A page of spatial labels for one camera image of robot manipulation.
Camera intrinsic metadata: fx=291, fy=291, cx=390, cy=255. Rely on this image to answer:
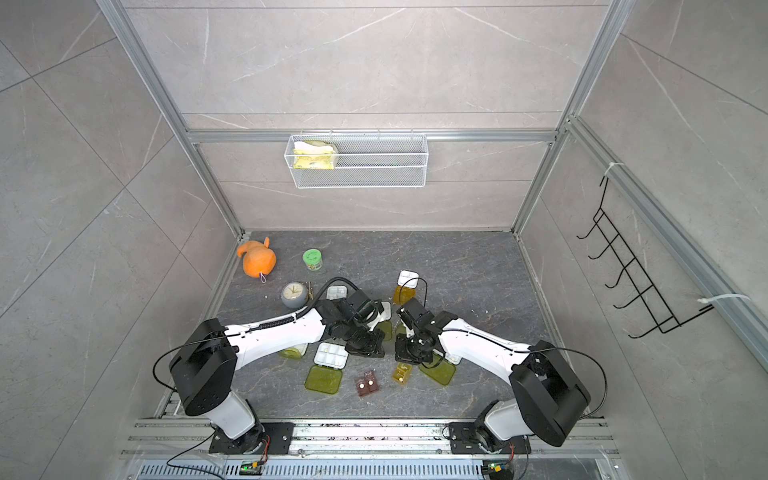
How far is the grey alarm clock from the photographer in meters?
0.98

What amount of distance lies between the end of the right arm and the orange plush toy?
562 mm

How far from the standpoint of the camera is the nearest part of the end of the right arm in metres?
0.62

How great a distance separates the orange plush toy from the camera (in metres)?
1.03

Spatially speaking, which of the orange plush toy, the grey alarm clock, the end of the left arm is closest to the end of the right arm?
the end of the left arm

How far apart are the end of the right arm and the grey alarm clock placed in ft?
1.26

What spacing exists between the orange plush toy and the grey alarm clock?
108 mm
